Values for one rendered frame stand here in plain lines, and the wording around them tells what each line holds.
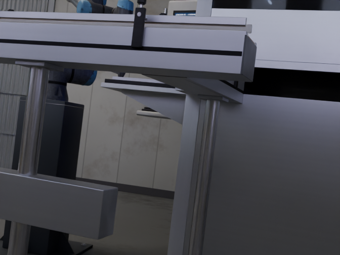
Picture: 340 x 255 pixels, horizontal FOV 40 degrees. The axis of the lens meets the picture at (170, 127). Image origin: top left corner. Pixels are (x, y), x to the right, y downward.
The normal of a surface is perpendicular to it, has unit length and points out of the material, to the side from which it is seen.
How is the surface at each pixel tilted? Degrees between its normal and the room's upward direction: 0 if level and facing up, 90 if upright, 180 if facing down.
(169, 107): 90
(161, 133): 90
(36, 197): 90
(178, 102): 90
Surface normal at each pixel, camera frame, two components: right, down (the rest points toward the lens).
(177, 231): -0.35, -0.04
